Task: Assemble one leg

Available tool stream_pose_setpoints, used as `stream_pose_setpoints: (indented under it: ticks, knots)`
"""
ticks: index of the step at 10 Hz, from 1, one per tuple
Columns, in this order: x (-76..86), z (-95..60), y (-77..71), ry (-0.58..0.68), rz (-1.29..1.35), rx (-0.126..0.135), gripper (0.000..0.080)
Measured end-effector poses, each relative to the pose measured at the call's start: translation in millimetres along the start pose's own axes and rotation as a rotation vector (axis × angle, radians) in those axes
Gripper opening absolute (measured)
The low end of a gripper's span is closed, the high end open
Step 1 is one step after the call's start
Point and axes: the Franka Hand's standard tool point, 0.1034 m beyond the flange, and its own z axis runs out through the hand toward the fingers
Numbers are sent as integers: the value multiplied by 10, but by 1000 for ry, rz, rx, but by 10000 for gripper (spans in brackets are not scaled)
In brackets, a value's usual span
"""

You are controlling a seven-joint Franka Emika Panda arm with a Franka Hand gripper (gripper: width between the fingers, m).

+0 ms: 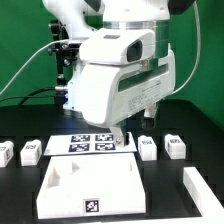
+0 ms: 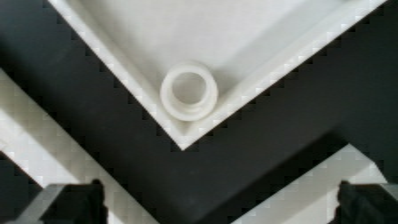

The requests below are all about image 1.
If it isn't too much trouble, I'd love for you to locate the black cable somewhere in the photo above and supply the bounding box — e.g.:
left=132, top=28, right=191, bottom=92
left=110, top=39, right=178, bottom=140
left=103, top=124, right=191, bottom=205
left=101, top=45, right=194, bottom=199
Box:
left=0, top=87, right=66, bottom=106

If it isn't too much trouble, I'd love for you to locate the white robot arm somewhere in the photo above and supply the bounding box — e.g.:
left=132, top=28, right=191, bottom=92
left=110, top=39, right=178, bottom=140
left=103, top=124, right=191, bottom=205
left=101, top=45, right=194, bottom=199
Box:
left=42, top=0, right=196, bottom=147

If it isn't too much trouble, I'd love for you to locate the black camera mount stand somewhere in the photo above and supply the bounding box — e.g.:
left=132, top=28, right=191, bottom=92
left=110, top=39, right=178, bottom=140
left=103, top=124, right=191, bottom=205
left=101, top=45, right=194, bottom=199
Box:
left=48, top=20, right=80, bottom=107

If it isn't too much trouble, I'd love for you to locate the white square table top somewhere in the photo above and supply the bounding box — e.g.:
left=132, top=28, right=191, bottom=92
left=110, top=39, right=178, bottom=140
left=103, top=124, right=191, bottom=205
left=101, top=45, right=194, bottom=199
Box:
left=36, top=153, right=146, bottom=219

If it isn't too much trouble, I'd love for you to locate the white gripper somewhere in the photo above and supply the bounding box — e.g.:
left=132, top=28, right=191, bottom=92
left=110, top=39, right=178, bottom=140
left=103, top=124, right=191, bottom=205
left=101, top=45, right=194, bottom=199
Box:
left=80, top=50, right=175, bottom=147

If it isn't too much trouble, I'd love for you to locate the white cable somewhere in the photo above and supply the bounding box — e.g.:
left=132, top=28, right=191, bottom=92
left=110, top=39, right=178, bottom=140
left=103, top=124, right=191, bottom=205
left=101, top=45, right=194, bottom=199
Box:
left=0, top=39, right=70, bottom=96

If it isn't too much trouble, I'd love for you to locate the white AprilTag marker sheet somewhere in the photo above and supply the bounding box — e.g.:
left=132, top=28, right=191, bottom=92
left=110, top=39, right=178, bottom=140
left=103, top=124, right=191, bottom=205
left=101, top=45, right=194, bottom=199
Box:
left=44, top=133, right=137, bottom=156

